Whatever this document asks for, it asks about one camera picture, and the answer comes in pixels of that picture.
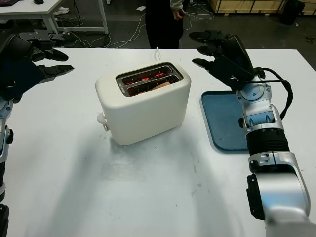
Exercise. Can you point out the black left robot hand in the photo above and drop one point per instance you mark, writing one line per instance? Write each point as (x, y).
(14, 49)

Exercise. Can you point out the person's bare hand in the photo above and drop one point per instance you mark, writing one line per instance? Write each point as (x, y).
(178, 15)

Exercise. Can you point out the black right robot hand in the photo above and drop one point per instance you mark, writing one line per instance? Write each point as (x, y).
(237, 51)

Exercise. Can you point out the brown toast slice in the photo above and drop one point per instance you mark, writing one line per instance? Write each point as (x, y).
(160, 86)

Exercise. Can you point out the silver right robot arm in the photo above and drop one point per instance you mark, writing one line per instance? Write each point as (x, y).
(259, 93)

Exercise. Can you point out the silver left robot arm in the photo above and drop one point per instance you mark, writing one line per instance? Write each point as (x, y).
(4, 138)

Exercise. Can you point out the person in beige jacket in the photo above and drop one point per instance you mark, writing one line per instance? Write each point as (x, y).
(163, 27)

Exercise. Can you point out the white two-slot toaster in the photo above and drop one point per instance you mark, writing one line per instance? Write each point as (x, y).
(148, 111)

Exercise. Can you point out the wooden crate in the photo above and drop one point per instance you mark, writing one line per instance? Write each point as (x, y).
(247, 6)

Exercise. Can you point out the white office desk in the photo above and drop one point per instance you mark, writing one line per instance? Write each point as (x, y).
(49, 10)

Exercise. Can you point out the black bin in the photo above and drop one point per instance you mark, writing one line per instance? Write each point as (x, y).
(292, 12)

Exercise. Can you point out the blue plastic tray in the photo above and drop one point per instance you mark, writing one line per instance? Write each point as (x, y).
(222, 118)

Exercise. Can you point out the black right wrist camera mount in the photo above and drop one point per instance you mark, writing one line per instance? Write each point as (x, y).
(229, 71)

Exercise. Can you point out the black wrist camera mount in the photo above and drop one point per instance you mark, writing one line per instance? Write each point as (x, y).
(17, 79)
(229, 71)

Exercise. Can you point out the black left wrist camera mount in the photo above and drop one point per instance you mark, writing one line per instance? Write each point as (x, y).
(17, 79)

